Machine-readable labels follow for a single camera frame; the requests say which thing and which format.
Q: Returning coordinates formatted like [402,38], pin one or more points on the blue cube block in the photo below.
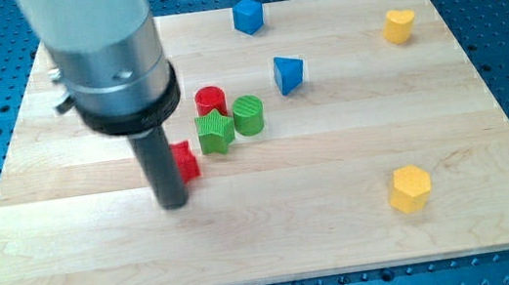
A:
[248,16]

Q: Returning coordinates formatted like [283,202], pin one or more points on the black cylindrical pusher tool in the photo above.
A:
[161,170]

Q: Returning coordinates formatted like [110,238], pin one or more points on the light wooden board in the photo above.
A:
[308,196]

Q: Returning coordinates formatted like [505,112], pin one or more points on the green star block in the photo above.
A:
[215,132]

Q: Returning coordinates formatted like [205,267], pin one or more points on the red cylinder block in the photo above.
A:
[210,98]

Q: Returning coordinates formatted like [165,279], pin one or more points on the blue triangular prism block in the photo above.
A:
[288,74]

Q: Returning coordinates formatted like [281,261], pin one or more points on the green cylinder block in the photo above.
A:
[248,115]

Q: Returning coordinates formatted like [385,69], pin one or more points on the red star block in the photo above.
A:
[186,161]

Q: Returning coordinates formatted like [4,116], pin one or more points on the yellow heart block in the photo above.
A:
[398,25]

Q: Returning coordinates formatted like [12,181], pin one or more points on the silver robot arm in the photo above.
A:
[111,60]

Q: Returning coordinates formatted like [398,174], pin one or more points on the yellow hexagon block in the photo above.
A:
[410,189]

